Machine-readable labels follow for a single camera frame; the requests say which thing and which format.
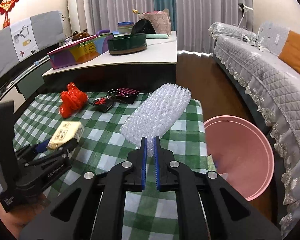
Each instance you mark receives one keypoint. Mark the white standing air conditioner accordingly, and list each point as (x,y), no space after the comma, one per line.
(77,16)

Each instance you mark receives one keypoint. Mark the black bowl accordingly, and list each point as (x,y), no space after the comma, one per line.
(143,26)

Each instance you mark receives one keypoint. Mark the white top coffee table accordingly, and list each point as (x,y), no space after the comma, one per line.
(144,71)

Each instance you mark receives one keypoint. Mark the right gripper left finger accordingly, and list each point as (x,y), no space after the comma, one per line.
(93,206)

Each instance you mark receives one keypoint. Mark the stack of coloured bowls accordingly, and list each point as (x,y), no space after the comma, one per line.
(125,27)

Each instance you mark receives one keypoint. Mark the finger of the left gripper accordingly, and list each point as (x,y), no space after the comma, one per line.
(29,152)
(63,150)

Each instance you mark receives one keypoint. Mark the grey quilted sofa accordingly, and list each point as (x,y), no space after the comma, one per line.
(252,59)

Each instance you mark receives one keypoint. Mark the grey curtain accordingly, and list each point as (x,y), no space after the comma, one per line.
(194,17)

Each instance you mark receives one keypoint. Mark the gold tissue pack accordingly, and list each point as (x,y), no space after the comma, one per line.
(65,131)

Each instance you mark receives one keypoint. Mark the television with grey cover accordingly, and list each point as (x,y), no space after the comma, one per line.
(27,37)

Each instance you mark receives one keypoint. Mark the tv cabinet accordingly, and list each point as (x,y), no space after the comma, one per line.
(24,81)

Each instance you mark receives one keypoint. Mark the red plastic bag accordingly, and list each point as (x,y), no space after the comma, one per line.
(72,100)

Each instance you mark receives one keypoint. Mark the person's left hand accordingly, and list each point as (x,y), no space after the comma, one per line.
(20,216)

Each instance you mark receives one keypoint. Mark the colourful rectangular box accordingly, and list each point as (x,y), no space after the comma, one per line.
(80,51)

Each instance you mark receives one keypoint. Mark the red chinese knot decoration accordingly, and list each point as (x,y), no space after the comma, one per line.
(6,6)

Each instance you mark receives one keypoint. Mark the orange cushion near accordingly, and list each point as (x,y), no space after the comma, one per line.
(290,53)

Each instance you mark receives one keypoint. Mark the light green tray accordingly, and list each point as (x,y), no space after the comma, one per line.
(152,36)

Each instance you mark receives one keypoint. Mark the pink trash bin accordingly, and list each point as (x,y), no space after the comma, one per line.
(241,151)

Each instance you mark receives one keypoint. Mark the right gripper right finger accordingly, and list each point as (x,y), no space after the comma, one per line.
(208,207)

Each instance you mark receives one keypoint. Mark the white bubble wrap piece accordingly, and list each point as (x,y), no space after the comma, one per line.
(156,115)

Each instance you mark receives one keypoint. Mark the black red snack wrapper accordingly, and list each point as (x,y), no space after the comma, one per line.
(102,104)

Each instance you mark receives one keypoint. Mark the green white checkered cloth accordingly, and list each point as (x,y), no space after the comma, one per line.
(149,214)

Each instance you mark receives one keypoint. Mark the pink fabric basket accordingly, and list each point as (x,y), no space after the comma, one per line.
(160,21)

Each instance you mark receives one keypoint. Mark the dark green round tin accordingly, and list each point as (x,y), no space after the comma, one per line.
(127,44)

